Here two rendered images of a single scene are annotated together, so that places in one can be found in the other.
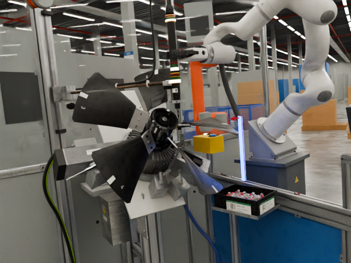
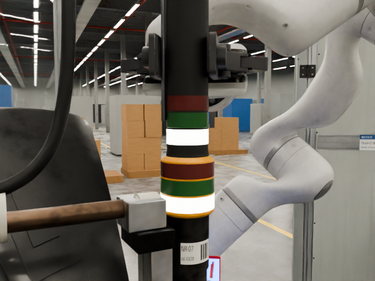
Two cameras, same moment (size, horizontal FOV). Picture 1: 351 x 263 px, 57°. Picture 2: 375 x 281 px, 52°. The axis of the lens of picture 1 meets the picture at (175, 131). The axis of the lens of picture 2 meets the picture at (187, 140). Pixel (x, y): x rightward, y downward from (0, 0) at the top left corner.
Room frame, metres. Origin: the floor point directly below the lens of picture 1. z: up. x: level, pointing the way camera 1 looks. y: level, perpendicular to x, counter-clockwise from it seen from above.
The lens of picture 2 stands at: (1.20, 0.23, 1.44)
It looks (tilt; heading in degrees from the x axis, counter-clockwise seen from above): 4 degrees down; 307
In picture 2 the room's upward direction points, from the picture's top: straight up
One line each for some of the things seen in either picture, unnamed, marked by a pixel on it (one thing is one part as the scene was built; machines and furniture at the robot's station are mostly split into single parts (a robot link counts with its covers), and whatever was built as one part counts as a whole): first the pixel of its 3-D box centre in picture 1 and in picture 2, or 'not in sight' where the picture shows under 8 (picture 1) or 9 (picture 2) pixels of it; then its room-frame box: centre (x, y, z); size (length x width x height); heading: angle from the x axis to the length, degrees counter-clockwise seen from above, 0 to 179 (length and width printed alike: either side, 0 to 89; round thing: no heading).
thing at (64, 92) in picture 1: (63, 93); not in sight; (1.65, 0.55, 1.37); 0.10 x 0.07 x 0.09; 65
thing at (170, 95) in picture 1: (174, 91); (176, 253); (1.39, -0.01, 1.33); 0.09 x 0.07 x 0.10; 65
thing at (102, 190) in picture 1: (117, 182); not in sight; (1.81, 0.36, 0.85); 0.36 x 0.24 x 0.03; 120
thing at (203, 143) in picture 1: (208, 144); not in sight; (1.82, -0.18, 1.02); 0.16 x 0.10 x 0.11; 30
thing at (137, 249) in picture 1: (142, 252); not in sight; (1.51, 0.21, 0.56); 0.19 x 0.04 x 0.04; 30
